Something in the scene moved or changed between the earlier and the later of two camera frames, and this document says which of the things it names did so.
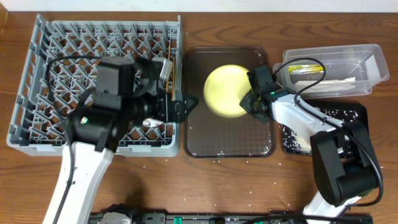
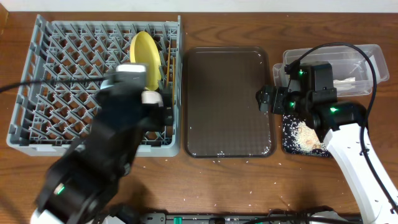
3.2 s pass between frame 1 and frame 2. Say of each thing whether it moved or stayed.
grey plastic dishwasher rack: stayed
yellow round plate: moved
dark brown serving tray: stayed
